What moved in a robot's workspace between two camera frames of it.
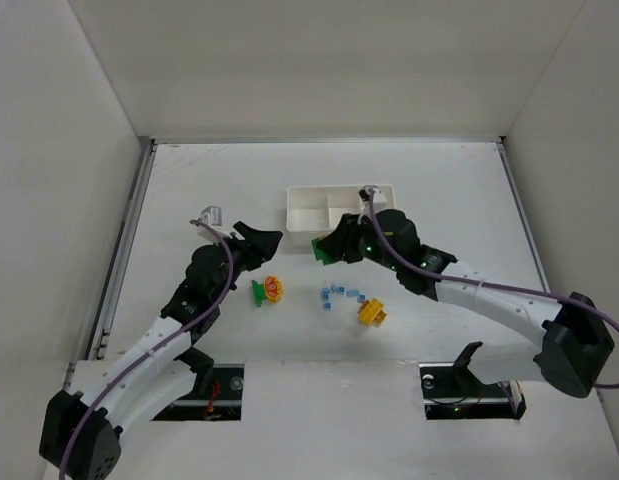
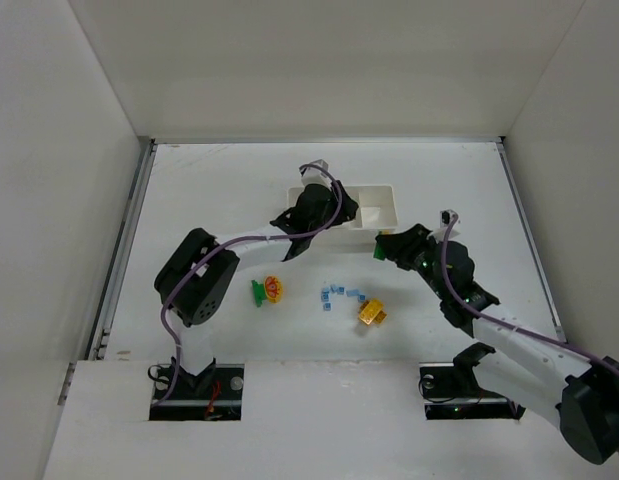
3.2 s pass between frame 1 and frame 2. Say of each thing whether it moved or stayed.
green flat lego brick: stayed
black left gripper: moved
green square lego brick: moved
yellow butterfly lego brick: stayed
